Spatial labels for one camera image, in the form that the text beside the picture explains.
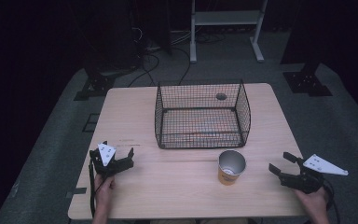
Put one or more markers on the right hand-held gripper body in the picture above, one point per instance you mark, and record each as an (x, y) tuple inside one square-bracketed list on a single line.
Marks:
[(309, 177)]

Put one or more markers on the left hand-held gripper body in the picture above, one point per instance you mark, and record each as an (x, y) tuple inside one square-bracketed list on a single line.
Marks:
[(107, 166)]

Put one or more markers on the person's right hand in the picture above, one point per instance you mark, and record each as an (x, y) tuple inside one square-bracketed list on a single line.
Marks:
[(313, 202)]

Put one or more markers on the person's left hand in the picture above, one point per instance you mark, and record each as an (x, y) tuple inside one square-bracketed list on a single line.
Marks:
[(104, 193)]

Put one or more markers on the grey tape strip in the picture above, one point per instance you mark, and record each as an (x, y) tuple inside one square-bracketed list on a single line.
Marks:
[(76, 192)]

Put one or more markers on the metal cup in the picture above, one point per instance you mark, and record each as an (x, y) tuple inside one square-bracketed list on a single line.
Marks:
[(231, 169)]

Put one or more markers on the black stand base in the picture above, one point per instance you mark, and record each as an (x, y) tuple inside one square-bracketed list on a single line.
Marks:
[(101, 84), (307, 82)]

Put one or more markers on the dark round table grommet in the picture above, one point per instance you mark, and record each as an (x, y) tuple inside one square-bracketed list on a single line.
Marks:
[(221, 96)]

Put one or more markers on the white metal stand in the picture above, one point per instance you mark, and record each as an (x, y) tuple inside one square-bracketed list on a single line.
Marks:
[(227, 18)]

